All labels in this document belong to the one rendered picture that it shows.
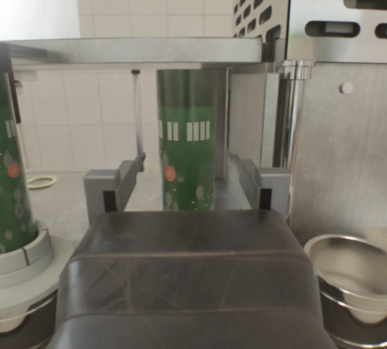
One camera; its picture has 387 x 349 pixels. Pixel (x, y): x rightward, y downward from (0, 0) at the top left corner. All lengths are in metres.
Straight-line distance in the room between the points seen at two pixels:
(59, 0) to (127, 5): 1.24
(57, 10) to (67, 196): 0.26
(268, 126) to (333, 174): 0.08
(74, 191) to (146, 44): 0.28
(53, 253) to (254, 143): 0.16
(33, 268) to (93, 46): 0.17
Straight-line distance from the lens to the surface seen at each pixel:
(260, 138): 0.20
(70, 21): 0.50
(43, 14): 0.42
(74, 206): 0.40
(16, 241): 0.19
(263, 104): 0.20
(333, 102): 0.23
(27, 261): 0.19
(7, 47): 0.22
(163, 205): 0.15
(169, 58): 0.24
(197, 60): 0.24
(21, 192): 0.18
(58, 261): 0.21
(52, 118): 1.83
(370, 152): 0.26
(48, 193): 0.46
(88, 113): 1.74
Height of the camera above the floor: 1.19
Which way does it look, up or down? 16 degrees down
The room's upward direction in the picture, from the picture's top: straight up
